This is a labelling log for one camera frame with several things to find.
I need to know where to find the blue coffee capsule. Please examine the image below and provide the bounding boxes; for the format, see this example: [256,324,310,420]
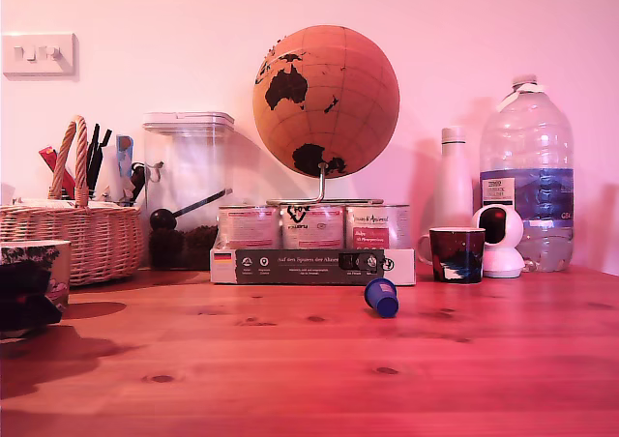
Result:
[363,277,400,319]

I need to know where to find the black long-handled scoop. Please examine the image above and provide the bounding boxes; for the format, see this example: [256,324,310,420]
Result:
[148,188,233,230]

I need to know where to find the white wall switch plate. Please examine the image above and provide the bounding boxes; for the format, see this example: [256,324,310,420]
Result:
[2,32,76,77]

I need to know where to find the dark brown handled utensil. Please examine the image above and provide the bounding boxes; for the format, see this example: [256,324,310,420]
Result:
[128,161,147,205]

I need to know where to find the cardboard tray box dark print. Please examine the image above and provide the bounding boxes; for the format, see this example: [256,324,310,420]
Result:
[209,247,417,286]

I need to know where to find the clear plastic lidded container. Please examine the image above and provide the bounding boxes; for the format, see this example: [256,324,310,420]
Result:
[141,111,236,271]

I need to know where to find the cork globe on metal stand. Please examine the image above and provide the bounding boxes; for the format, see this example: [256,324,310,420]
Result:
[251,24,400,206]

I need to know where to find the small white round camera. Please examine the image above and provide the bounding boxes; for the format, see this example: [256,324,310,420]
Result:
[470,203,526,278]

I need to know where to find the white slim bottle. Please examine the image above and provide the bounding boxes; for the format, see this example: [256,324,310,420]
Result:
[430,126,475,230]

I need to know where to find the large clear water bottle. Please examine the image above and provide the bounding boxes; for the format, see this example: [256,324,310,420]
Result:
[478,73,575,273]

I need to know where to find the tin can black logo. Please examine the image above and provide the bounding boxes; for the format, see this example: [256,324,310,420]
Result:
[280,204,346,250]

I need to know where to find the red packet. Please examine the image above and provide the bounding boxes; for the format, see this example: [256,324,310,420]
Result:
[39,146,76,199]

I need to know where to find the dark brown coffee beans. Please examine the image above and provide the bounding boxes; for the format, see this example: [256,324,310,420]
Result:
[148,222,220,270]

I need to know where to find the black kitchen utensil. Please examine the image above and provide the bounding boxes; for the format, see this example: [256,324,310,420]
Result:
[86,123,101,193]
[92,128,113,193]

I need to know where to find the wicker basket with handle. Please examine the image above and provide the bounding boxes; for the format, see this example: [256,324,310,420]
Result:
[0,114,145,287]

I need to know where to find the dark mug with night print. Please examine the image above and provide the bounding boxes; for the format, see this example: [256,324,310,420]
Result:
[416,226,486,284]

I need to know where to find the illustrated cartoon coffee cup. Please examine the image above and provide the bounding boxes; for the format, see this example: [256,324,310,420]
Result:
[0,240,73,312]

